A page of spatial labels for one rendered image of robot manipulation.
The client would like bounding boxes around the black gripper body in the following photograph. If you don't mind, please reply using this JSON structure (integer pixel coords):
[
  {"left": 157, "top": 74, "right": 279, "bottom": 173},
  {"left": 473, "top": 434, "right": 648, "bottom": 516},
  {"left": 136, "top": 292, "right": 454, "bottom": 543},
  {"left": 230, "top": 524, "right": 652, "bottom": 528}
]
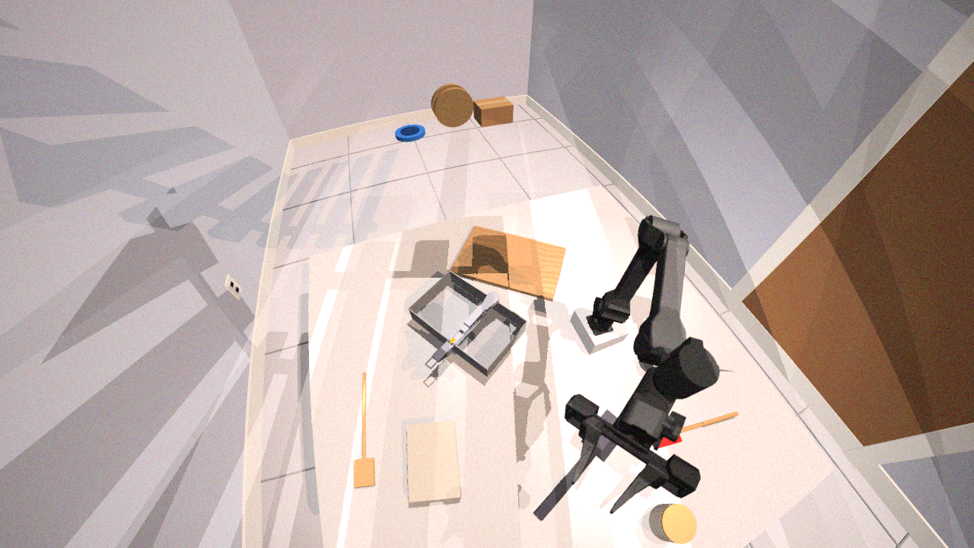
[{"left": 565, "top": 390, "right": 701, "bottom": 499}]

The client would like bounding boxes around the light wooden board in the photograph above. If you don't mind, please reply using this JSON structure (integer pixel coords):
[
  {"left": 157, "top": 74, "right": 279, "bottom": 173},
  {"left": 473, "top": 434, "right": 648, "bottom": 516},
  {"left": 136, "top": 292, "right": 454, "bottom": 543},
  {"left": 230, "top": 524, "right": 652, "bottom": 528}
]
[
  {"left": 450, "top": 225, "right": 566, "bottom": 301},
  {"left": 406, "top": 421, "right": 462, "bottom": 502}
]

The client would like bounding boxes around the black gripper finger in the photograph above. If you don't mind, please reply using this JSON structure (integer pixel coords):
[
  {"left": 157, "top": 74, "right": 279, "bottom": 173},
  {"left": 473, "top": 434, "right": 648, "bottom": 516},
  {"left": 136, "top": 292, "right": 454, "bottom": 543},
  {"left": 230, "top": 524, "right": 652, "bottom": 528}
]
[
  {"left": 610, "top": 463, "right": 669, "bottom": 514},
  {"left": 571, "top": 420, "right": 602, "bottom": 485}
]

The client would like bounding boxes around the orange flat paddle with long handle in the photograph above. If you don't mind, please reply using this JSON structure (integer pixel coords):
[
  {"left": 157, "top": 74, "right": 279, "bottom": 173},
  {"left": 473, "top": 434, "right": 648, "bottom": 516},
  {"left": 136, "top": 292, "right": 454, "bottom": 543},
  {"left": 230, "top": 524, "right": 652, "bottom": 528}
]
[{"left": 354, "top": 372, "right": 376, "bottom": 488}]

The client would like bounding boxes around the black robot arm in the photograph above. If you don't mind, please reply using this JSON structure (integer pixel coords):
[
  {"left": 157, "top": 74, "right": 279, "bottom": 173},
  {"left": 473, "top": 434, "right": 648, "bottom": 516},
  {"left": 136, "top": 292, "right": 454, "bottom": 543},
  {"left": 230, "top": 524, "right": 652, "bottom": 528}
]
[{"left": 586, "top": 215, "right": 720, "bottom": 451}]

